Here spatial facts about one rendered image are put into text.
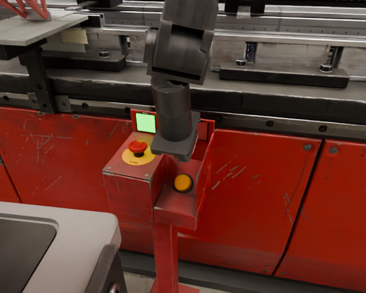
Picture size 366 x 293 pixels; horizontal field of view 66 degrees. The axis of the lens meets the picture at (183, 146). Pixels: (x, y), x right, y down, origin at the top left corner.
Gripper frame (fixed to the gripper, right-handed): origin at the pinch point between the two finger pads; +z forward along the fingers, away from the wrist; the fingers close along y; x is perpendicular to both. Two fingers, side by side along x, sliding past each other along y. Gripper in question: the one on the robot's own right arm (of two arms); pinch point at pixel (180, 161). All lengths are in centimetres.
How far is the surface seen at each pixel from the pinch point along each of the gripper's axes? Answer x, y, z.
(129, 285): 27, -8, 80
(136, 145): 10.0, 2.0, -0.5
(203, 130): -2.2, 10.5, 1.4
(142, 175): 6.6, -4.3, 0.9
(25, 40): 32.1, 9.1, -18.4
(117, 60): 23.9, 25.9, -4.0
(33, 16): 43, 25, -15
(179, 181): 1.0, 0.3, 7.6
